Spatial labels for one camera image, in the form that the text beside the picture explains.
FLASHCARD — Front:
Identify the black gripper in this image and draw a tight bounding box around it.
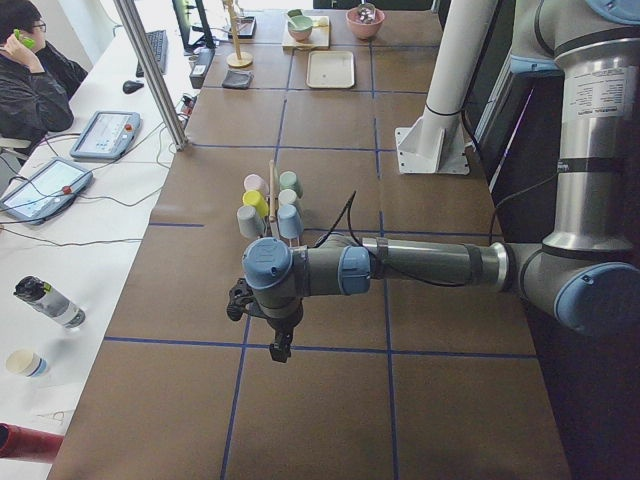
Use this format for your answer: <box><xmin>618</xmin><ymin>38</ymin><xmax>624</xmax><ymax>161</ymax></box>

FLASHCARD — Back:
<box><xmin>249</xmin><ymin>298</ymin><xmax>304</xmax><ymax>362</ymax></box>

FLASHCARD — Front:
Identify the green cup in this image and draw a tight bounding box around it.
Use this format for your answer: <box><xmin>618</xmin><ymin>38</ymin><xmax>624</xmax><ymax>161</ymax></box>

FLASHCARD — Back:
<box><xmin>279</xmin><ymin>170</ymin><xmax>303</xmax><ymax>198</ymax></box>

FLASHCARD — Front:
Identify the beige rabbit tray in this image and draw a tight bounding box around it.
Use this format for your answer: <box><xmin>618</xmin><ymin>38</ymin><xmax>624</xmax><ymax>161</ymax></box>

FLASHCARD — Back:
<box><xmin>306</xmin><ymin>51</ymin><xmax>355</xmax><ymax>89</ymax></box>

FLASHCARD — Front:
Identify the blue cup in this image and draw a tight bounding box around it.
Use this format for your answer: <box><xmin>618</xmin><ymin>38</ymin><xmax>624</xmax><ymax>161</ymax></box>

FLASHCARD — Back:
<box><xmin>277</xmin><ymin>204</ymin><xmax>304</xmax><ymax>240</ymax></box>

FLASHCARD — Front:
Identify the grey cup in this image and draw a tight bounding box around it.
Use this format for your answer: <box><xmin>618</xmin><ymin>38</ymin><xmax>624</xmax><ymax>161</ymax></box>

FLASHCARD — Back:
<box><xmin>236</xmin><ymin>205</ymin><xmax>265</xmax><ymax>240</ymax></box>

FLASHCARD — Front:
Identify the beige cup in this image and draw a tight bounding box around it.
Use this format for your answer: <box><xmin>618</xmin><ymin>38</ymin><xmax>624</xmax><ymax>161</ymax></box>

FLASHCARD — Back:
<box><xmin>278</xmin><ymin>188</ymin><xmax>303</xmax><ymax>214</ymax></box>

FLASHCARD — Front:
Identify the yellow cup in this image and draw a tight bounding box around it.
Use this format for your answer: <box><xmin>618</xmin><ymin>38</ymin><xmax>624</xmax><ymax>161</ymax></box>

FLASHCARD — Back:
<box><xmin>242</xmin><ymin>190</ymin><xmax>270</xmax><ymax>218</ymax></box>

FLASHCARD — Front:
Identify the paper cup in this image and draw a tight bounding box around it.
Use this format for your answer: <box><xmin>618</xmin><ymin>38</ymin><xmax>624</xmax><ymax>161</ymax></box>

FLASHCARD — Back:
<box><xmin>5</xmin><ymin>349</ymin><xmax>48</xmax><ymax>378</ymax></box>

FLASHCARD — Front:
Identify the black glass tray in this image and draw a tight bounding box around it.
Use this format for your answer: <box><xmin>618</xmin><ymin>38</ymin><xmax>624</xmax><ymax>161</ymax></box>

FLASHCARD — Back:
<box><xmin>235</xmin><ymin>16</ymin><xmax>257</xmax><ymax>39</ymax></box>

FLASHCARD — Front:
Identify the clear water bottle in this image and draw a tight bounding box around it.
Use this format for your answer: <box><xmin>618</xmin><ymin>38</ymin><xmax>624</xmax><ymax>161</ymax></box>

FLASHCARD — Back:
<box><xmin>14</xmin><ymin>276</ymin><xmax>86</xmax><ymax>328</ymax></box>

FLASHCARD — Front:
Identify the grey folded cloth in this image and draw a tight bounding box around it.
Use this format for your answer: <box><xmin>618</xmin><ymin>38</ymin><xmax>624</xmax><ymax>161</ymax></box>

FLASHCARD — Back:
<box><xmin>221</xmin><ymin>69</ymin><xmax>253</xmax><ymax>90</ymax></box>

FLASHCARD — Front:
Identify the upper teach pendant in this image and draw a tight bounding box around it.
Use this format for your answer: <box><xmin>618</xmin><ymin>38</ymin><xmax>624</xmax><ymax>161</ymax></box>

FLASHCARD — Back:
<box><xmin>70</xmin><ymin>111</ymin><xmax>141</xmax><ymax>162</ymax></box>

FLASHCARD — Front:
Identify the teach pendant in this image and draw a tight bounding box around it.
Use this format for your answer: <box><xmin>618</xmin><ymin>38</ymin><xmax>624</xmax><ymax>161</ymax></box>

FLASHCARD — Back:
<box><xmin>1</xmin><ymin>157</ymin><xmax>94</xmax><ymax>225</ymax></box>
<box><xmin>70</xmin><ymin>111</ymin><xmax>141</xmax><ymax>162</ymax></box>

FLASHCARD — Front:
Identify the red object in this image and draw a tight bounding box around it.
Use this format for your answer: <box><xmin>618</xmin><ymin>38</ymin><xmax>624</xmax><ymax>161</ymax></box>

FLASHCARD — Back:
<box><xmin>1</xmin><ymin>423</ymin><xmax>64</xmax><ymax>464</ymax></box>

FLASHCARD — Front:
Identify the lower teach pendant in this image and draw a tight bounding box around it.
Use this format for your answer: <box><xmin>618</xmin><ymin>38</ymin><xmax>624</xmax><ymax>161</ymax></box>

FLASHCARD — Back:
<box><xmin>1</xmin><ymin>157</ymin><xmax>94</xmax><ymax>225</ymax></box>

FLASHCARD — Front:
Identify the wooden mug tree stand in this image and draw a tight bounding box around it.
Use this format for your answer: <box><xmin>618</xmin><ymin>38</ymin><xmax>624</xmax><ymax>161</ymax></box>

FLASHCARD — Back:
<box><xmin>224</xmin><ymin>0</ymin><xmax>253</xmax><ymax>69</ymax></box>

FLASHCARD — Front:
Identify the black computer mouse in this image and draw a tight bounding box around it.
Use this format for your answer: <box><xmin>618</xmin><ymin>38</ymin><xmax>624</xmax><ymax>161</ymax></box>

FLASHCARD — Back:
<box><xmin>122</xmin><ymin>80</ymin><xmax>144</xmax><ymax>95</ymax></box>

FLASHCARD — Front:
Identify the black power adapter box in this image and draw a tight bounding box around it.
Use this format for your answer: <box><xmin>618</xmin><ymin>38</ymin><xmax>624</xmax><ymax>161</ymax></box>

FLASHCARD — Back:
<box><xmin>188</xmin><ymin>48</ymin><xmax>215</xmax><ymax>89</ymax></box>

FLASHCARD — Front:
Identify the wooden cutting board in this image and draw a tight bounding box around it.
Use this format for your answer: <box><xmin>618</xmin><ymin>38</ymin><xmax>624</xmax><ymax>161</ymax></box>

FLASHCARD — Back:
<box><xmin>282</xmin><ymin>16</ymin><xmax>331</xmax><ymax>50</ymax></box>

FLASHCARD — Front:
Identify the small pink bowl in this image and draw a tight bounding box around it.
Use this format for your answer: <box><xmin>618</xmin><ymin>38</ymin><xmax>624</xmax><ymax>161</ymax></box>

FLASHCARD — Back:
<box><xmin>288</xmin><ymin>27</ymin><xmax>313</xmax><ymax>42</ymax></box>

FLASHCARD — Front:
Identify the green bowl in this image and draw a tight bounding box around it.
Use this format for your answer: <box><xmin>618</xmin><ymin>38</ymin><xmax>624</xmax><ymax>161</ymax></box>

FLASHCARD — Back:
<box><xmin>287</xmin><ymin>15</ymin><xmax>313</xmax><ymax>33</ymax></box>

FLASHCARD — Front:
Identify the black keyboard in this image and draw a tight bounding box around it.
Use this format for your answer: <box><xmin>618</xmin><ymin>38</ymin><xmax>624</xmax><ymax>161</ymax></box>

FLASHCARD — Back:
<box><xmin>145</xmin><ymin>30</ymin><xmax>169</xmax><ymax>75</ymax></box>

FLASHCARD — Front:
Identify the pink bowl with ice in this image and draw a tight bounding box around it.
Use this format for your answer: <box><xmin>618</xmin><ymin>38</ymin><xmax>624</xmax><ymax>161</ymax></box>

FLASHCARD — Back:
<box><xmin>346</xmin><ymin>3</ymin><xmax>386</xmax><ymax>40</ymax></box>

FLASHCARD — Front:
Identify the black monitor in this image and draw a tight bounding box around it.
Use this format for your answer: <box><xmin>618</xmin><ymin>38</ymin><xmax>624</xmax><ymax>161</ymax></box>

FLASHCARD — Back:
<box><xmin>172</xmin><ymin>0</ymin><xmax>215</xmax><ymax>54</ymax></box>

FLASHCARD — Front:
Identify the person in black jacket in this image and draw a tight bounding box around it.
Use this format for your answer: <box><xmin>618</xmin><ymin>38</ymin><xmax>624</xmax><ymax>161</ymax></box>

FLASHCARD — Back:
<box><xmin>1</xmin><ymin>1</ymin><xmax>87</xmax><ymax>156</ymax></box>

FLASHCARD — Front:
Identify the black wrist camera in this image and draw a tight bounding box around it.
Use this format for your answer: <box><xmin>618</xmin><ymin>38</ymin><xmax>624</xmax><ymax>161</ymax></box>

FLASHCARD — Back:
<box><xmin>226</xmin><ymin>278</ymin><xmax>255</xmax><ymax>322</ymax></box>

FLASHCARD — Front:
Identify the white wire cup rack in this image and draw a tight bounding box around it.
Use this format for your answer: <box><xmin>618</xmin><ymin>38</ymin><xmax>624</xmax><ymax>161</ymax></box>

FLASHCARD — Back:
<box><xmin>266</xmin><ymin>159</ymin><xmax>280</xmax><ymax>238</ymax></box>

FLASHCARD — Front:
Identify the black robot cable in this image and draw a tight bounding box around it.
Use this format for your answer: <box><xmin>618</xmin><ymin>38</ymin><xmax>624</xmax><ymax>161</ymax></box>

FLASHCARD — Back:
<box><xmin>312</xmin><ymin>189</ymin><xmax>551</xmax><ymax>289</ymax></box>

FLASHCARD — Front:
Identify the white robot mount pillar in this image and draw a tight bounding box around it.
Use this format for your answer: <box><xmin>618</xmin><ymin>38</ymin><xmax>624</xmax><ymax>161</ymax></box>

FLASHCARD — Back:
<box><xmin>395</xmin><ymin>1</ymin><xmax>495</xmax><ymax>175</ymax></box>

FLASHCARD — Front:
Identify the aluminium frame post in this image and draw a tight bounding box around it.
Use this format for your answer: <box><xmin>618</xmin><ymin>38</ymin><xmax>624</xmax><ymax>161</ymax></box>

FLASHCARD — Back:
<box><xmin>114</xmin><ymin>0</ymin><xmax>188</xmax><ymax>151</ymax></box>

